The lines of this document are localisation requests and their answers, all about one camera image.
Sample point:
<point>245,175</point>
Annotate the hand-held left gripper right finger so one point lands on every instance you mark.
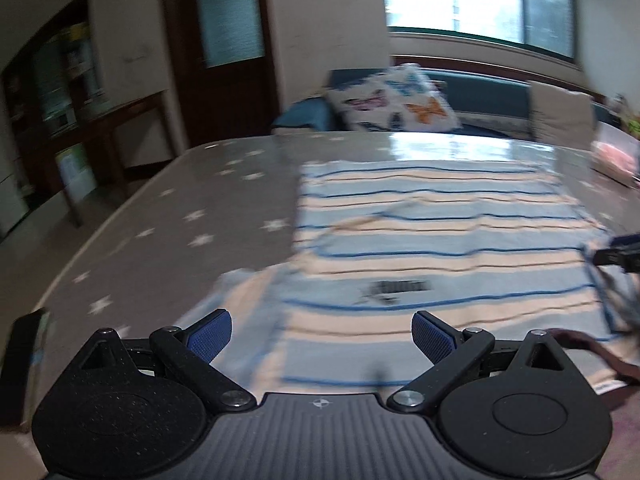
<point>432,336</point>

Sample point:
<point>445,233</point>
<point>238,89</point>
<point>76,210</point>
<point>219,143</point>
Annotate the black rectangular object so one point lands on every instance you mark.
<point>25,370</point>

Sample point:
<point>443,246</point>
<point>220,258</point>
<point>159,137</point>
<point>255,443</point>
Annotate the wooden side table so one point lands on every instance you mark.
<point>125,120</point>

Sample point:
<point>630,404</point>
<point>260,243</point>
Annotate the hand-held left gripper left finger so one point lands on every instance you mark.
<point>210,336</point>

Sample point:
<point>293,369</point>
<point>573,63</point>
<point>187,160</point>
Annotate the clear bag with pink contents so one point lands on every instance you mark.
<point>617,155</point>

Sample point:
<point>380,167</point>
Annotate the butterfly print pillow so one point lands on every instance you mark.
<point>395,97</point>

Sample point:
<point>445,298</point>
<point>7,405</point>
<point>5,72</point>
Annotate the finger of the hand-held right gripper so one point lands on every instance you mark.
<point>620,256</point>

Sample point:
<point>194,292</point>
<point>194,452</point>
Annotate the blue sofa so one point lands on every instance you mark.
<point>495,100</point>

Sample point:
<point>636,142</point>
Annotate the beige cushion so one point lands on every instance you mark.
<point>562,112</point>

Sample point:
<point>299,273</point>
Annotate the wooden display cabinet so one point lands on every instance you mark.
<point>45,90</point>

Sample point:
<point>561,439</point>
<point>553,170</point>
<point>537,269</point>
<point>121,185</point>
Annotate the dark wooden door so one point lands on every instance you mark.
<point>227,35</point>

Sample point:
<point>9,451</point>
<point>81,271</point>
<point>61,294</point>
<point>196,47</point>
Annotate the grey star-print tablecloth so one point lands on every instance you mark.
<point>150,200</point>

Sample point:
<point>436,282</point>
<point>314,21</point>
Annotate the yellow orange plush toy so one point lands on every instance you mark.
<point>632,122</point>

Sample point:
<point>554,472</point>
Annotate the window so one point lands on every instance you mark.
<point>465,0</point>

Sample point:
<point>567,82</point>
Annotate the blue beige striped shirt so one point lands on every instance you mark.
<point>400,240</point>

